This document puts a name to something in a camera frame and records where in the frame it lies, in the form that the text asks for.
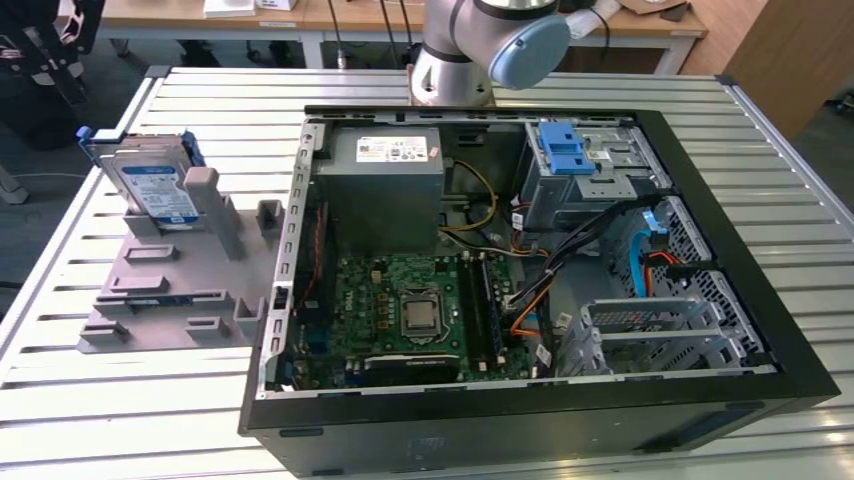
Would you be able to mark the hard disk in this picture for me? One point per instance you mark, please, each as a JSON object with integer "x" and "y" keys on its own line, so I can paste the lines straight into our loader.
{"x": 156, "y": 195}

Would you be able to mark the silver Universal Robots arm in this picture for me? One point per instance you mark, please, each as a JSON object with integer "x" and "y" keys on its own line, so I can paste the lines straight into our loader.
{"x": 454, "y": 50}

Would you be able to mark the metal disk bay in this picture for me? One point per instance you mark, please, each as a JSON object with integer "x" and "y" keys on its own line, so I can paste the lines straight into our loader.
{"x": 668, "y": 306}

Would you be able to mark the grey power supply unit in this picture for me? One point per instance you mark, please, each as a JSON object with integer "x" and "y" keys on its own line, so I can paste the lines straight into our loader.
{"x": 374, "y": 200}

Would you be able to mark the green motherboard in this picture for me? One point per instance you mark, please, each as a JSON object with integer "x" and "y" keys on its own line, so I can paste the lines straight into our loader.
{"x": 374, "y": 285}

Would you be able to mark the silver CPU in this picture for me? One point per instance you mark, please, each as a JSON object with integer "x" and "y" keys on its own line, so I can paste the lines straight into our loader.
{"x": 421, "y": 314}

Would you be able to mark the black case fan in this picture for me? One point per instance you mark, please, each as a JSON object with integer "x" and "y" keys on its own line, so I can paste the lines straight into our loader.
{"x": 310, "y": 260}

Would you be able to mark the RAM stick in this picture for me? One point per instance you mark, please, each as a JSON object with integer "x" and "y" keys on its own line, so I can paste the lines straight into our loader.
{"x": 493, "y": 320}

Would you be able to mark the grey metal drive cage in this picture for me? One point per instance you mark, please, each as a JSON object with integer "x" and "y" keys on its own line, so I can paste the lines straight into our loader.
{"x": 587, "y": 200}

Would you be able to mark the black graphics card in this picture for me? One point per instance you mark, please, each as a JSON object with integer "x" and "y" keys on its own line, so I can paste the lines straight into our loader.
{"x": 410, "y": 369}

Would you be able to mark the grey parts rack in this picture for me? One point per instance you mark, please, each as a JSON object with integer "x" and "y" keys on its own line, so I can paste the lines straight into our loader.
{"x": 180, "y": 270}

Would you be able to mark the black open PC case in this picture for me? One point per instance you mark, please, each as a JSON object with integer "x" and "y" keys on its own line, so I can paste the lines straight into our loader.
{"x": 534, "y": 430}

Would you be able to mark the wooden desk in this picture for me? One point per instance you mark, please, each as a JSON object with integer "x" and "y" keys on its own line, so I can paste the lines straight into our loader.
{"x": 334, "y": 20}

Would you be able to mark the white labelled box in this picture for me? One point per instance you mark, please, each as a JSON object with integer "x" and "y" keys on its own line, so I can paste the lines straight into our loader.
{"x": 277, "y": 4}

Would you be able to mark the white cardboard box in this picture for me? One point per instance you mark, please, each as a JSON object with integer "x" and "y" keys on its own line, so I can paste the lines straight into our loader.
{"x": 230, "y": 9}

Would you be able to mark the brown cardboard piece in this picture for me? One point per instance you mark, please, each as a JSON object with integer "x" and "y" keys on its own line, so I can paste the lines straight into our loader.
{"x": 657, "y": 7}

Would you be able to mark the black mesh bin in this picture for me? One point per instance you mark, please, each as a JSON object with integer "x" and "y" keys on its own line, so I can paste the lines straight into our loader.
{"x": 40, "y": 125}

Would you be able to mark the white furniture leg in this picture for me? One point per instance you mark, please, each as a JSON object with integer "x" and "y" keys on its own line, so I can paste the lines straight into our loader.
{"x": 14, "y": 185}

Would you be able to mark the wooden cabinet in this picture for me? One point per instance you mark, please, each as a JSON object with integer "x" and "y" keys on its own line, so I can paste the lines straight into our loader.
{"x": 788, "y": 60}

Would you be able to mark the blue plastic drive bracket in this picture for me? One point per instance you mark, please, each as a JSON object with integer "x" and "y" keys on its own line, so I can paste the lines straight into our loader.
{"x": 563, "y": 150}

